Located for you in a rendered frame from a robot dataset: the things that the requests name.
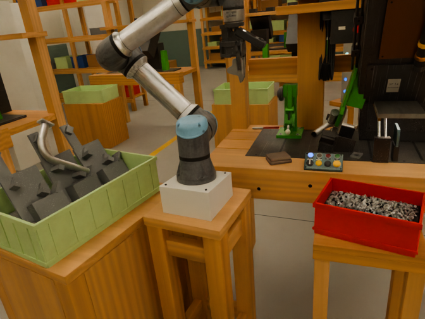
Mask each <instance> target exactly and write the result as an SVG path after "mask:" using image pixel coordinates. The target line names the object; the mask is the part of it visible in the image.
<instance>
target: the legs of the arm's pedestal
mask: <svg viewBox="0 0 425 319"><path fill-rule="evenodd" d="M147 231H148V236H149V242H150V246H151V253H152V259H153V263H154V269H155V273H156V280H157V286H158V290H159V297H160V300H161V307H162V311H163V317H164V319H235V318H237V319H256V298H255V285H254V261H253V248H252V224H251V212H250V201H249V202H248V203H247V205H246V206H245V208H244V209H243V210H242V212H241V213H240V214H239V216H238V217H237V219H236V220H235V221H234V222H233V224H232V226H231V227H230V228H229V230H228V231H227V233H225V235H224V237H223V238H222V239H221V240H220V241H217V240H214V239H208V238H205V237H199V236H196V235H190V234H184V233H181V232H175V231H171V230H166V229H162V228H157V227H151V226H147ZM182 234H184V237H181V235H182ZM231 250H233V266H234V275H235V290H236V299H237V300H236V301H234V300H233V290H232V282H231V267H230V252H231ZM177 257H180V258H185V259H187V261H188V270H189V275H190V283H191V288H192V297H193V302H192V304H191V305H190V306H189V308H188V310H187V311H186V312H185V308H184V303H183V295H182V287H181V282H180V274H179V270H178V262H177Z"/></svg>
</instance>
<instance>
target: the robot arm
mask: <svg viewBox="0 0 425 319"><path fill-rule="evenodd" d="M215 6H223V19H224V22H225V24H224V25H220V26H219V29H221V36H222V39H221V40H222V41H221V40H220V43H219V48H220V57H221V58H231V57H236V58H234V59H233V60H232V65H231V66H230V67H229V68H227V72H228V73H229V74H232V75H237V76H238V78H239V81H240V83H242V82H243V80H244V78H245V67H246V44H245V41H247V42H249V43H251V44H253V45H255V46H256V48H259V49H263V48H265V46H266V44H267V42H266V41H265V40H264V39H263V38H260V37H258V36H256V35H254V34H252V33H250V32H249V31H247V30H245V29H244V28H242V27H240V28H239V26H244V22H243V21H244V20H245V16H244V5H243V0H162V1H161V2H160V3H159V4H157V5H155V7H153V8H152V9H150V10H149V11H148V12H146V13H145V14H143V15H142V16H141V17H139V18H138V19H136V20H135V21H134V22H132V23H131V24H129V26H127V27H126V28H124V29H123V30H122V31H120V32H113V33H112V34H111V35H109V36H108V37H106V38H105V39H104V40H102V41H101V42H100V43H99V44H98V46H97V48H96V50H95V56H96V60H97V62H98V64H100V66H101V67H103V69H105V70H108V71H111V72H116V71H119V72H121V73H122V74H123V75H124V76H125V77H126V78H127V79H134V80H135V81H136V82H137V83H138V84H139V85H140V86H142V87H143V88H144V89H145V90H146V91H147V92H148V93H149V94H150V95H151V96H152V97H153V98H154V99H155V100H156V101H158V102H159V103H160V104H161V105H162V106H163V107H164V108H166V109H167V110H168V111H169V112H170V113H171V114H172V115H173V116H174V117H175V118H176V119H177V120H178V121H177V122H176V136H177V142H178V153H179V159H180V161H179V165H178V170H177V174H176V177H177V181H178V183H180V184H183V185H203V184H207V183H209V182H212V181H213V180H215V179H216V170H215V168H214V165H213V163H212V161H211V158H210V150H209V141H210V140H211V139H212V138H213V137H214V136H215V134H216V131H217V128H218V122H217V119H216V117H215V116H214V115H213V114H212V113H211V112H209V111H206V110H203V109H202V108H201V107H200V106H199V105H198V104H191V103H190V102H189V101H188V100H187V99H186V98H185V97H184V96H182V95H181V94H180V93H179V92H178V91H177V90H176V89H175V88H174V87H173V86H172V85H171V84H170V83H169V82H168V81H167V80H166V79H164V78H163V77H162V76H161V75H160V74H159V73H158V72H157V71H155V69H153V67H151V65H150V64H148V62H147V56H146V55H144V54H143V53H142V50H141V48H140V46H141V45H142V44H144V43H145V42H147V41H148V40H149V39H151V38H152V37H154V36H155V35H157V34H158V33H160V32H161V31H162V30H164V29H165V28H166V27H168V26H170V25H171V24H172V23H174V22H175V21H177V20H178V19H179V18H181V17H182V16H184V15H185V14H187V13H188V12H189V11H191V10H192V9H194V8H197V9H201V8H208V7H215ZM233 29H234V31H233Z"/></svg>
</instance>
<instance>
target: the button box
mask: <svg viewBox="0 0 425 319"><path fill-rule="evenodd" d="M308 154H309V153H305V161H304V170H313V171H325V172H342V171H343V154H339V155H340V157H339V158H336V157H335V155H336V154H330V155H331V157H329V158H327V157H326V154H329V153H321V154H322V156H321V157H320V158H319V157H317V154H318V153H312V154H313V156H312V157H309V156H308ZM307 160H313V164H312V165H311V166H309V165H307ZM317 160H320V161H321V162H322V164H321V165H320V166H317V165H316V161H317ZM325 161H330V162H331V165H330V166H326V165H325V164H324V162H325ZM334 161H339V162H340V163H341V165H340V166H339V167H334V166H333V162H334Z"/></svg>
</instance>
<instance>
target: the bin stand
mask: <svg viewBox="0 0 425 319"><path fill-rule="evenodd" d="M312 258H313V259H314V289H313V311H312V319H327V313H328V288H329V275H330V261H332V262H337V263H346V264H351V265H360V266H369V267H374V268H382V269H388V270H392V271H391V280H390V289H389V294H388V303H387V309H386V317H385V319H419V313H420V309H421V303H422V296H423V292H424V285H425V238H424V236H423V233H422V230H421V234H420V238H419V247H418V255H416V256H415V258H413V257H410V256H405V255H402V254H397V253H393V252H389V251H385V250H382V249H376V248H373V247H369V246H364V245H361V244H356V243H353V242H349V241H344V240H341V239H336V238H333V237H328V236H325V235H321V234H316V233H314V242H313V255H312Z"/></svg>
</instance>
